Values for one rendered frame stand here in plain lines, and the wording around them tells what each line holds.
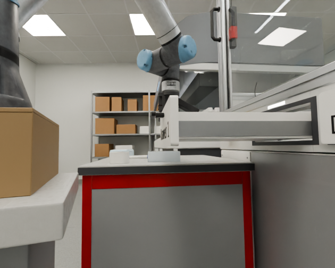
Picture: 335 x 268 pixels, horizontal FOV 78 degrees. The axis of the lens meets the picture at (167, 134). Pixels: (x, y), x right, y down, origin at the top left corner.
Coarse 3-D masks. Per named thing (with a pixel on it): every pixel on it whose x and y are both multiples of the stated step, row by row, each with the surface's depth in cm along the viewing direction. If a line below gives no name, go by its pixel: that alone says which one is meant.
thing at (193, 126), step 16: (192, 112) 46; (208, 112) 46; (224, 112) 47; (240, 112) 47; (256, 112) 48; (272, 112) 48; (192, 128) 45; (208, 128) 46; (224, 128) 46; (240, 128) 47; (256, 128) 47; (272, 128) 47; (288, 128) 48; (304, 128) 48
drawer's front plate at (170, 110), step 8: (176, 96) 44; (168, 104) 47; (176, 104) 44; (168, 112) 47; (176, 112) 44; (160, 120) 72; (168, 120) 47; (176, 120) 43; (176, 128) 43; (176, 136) 43; (168, 144) 48; (176, 144) 43
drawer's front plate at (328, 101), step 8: (320, 96) 44; (328, 96) 42; (320, 104) 44; (328, 104) 42; (320, 112) 44; (328, 112) 42; (320, 120) 44; (328, 120) 42; (320, 128) 44; (328, 128) 42; (328, 136) 42
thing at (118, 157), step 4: (112, 152) 71; (116, 152) 71; (120, 152) 71; (124, 152) 72; (128, 152) 74; (112, 156) 71; (116, 156) 71; (120, 156) 71; (124, 156) 72; (128, 156) 74; (112, 160) 71; (116, 160) 71; (120, 160) 71; (124, 160) 72; (128, 160) 73
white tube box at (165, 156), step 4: (148, 152) 78; (152, 152) 78; (156, 152) 78; (160, 152) 78; (164, 152) 78; (168, 152) 78; (172, 152) 78; (176, 152) 78; (148, 156) 78; (152, 156) 78; (156, 156) 78; (160, 156) 78; (164, 156) 78; (168, 156) 78; (172, 156) 78; (176, 156) 78; (148, 160) 77; (152, 160) 78; (156, 160) 78; (160, 160) 78; (164, 160) 78; (168, 160) 78; (172, 160) 78; (176, 160) 78
